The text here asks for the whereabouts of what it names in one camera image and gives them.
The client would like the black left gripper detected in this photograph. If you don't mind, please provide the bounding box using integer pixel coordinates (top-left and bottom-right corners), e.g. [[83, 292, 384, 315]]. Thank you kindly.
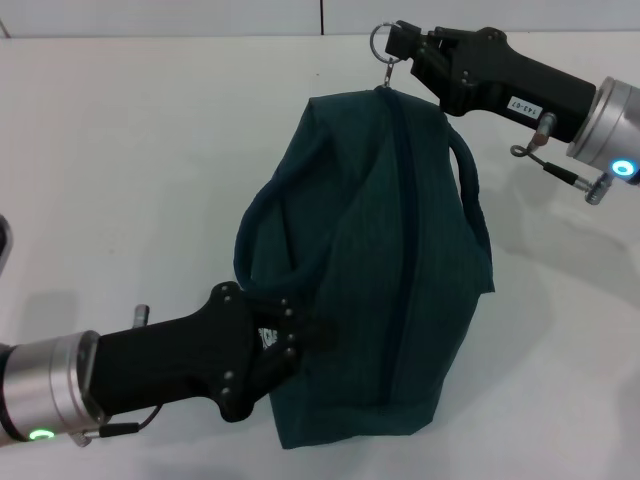
[[92, 281, 337, 425]]

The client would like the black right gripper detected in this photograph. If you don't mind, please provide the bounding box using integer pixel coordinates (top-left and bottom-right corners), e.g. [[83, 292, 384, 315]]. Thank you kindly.
[[384, 18, 599, 146]]

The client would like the dark teal insulated lunch bag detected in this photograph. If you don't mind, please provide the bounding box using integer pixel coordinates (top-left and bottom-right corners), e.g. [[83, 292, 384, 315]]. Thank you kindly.
[[233, 18, 497, 452]]

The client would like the dark left gripper cable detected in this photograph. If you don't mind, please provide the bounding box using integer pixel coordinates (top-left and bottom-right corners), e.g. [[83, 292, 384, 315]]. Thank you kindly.
[[74, 302, 165, 447]]

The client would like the dark right gripper cable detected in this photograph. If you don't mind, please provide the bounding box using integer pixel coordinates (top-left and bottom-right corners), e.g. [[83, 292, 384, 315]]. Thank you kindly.
[[508, 112, 615, 207]]

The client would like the dark gripper cable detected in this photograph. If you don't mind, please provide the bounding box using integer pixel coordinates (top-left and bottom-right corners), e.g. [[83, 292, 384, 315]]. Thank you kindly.
[[508, 112, 615, 207], [74, 302, 165, 447]]

